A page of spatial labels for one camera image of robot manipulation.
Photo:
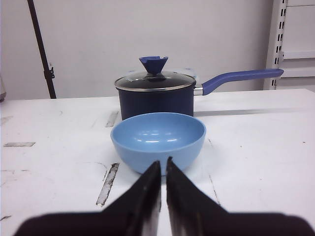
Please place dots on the white slotted shelf upright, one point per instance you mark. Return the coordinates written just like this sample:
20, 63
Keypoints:
292, 45

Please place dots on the light blue bowl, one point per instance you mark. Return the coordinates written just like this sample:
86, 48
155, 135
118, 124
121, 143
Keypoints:
144, 139

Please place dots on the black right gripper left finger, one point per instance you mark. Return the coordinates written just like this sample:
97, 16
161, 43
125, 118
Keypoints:
134, 213

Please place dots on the glass lid blue knob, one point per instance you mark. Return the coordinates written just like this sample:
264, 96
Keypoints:
154, 78

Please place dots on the black tripod pole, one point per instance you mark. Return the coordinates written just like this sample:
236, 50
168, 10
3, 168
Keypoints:
47, 71

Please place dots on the dark blue saucepan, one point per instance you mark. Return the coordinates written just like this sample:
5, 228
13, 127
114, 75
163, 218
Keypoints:
181, 100

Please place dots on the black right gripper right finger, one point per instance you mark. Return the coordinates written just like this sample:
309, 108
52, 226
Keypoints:
192, 213

